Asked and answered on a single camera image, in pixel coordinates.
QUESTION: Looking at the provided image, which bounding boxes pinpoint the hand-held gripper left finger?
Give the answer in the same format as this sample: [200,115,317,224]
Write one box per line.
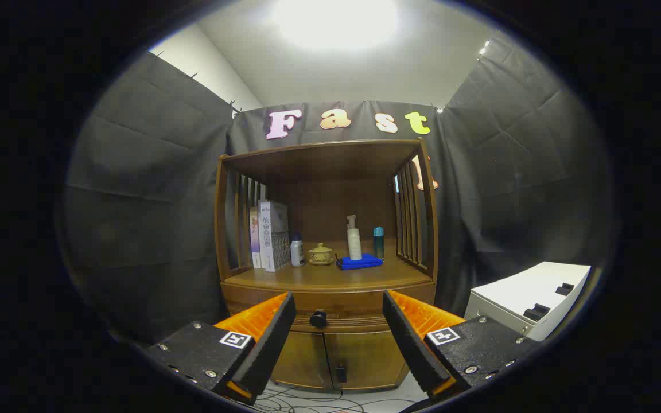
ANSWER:
[146,291,297,406]

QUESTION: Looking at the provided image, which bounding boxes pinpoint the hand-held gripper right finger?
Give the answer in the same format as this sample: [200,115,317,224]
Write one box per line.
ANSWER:
[382,290,539,402]

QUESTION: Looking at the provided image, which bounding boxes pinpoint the wooden cabinet door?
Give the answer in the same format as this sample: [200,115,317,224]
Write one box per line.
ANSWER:
[273,332,334,391]
[325,332,411,391]

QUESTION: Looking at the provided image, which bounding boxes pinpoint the wooden countertop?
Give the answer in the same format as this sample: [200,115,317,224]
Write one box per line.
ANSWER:
[223,240,433,292]

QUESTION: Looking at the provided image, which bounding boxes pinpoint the white plastic drawer unit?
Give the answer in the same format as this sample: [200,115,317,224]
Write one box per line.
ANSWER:
[464,262,592,342]

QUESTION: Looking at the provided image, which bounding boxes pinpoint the brown wooden cabinet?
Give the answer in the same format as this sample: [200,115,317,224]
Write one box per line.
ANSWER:
[214,139,440,392]

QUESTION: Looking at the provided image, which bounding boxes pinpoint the blue cloth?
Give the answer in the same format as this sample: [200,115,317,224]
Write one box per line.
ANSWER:
[336,253,384,271]

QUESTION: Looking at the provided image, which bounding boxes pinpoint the thin purple white book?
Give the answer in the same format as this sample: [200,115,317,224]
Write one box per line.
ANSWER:
[249,206,262,269]

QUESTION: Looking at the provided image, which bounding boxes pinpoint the yellow lidded teacup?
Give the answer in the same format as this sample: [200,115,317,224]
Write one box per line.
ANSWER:
[308,243,335,266]

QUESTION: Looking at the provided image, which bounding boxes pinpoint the thick white book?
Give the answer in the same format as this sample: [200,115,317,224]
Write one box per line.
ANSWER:
[258,199,291,272]

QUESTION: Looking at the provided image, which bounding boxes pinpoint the white pump bottle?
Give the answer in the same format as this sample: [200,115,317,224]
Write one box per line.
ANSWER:
[346,215,363,260]

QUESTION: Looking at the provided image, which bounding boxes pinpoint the black backdrop cloth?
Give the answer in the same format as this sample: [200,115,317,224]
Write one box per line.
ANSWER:
[65,34,615,345]

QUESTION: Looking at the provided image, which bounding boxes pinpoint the black floor cables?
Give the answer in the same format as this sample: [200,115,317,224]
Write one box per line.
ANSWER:
[250,384,423,413]

